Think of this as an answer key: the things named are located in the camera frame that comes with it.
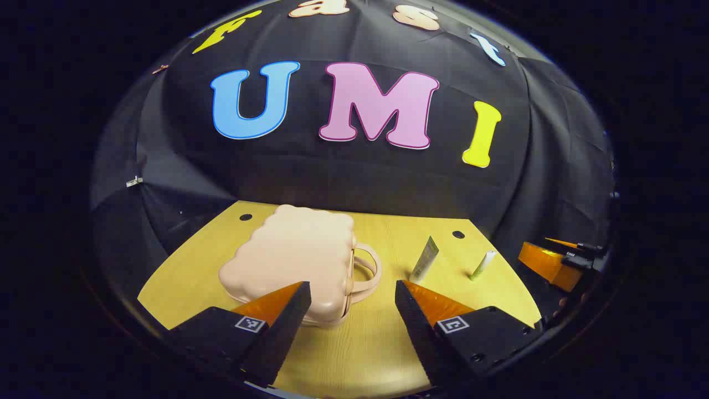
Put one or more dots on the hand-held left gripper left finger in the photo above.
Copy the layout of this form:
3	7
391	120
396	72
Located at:
288	321

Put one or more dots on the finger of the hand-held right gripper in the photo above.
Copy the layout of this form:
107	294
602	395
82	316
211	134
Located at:
548	266
581	247

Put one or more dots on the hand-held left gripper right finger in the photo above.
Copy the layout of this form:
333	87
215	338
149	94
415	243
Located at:
415	327

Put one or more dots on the small white tube green cap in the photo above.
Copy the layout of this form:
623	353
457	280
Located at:
483	265

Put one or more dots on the large white skin care tube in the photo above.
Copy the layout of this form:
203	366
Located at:
425	260

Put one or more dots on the pink suitcase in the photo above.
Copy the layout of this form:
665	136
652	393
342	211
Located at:
288	249

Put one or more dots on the silver metal clip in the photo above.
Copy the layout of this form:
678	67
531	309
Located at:
134	181

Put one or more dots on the copper metal clip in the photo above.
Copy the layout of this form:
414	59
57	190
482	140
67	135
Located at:
160	69

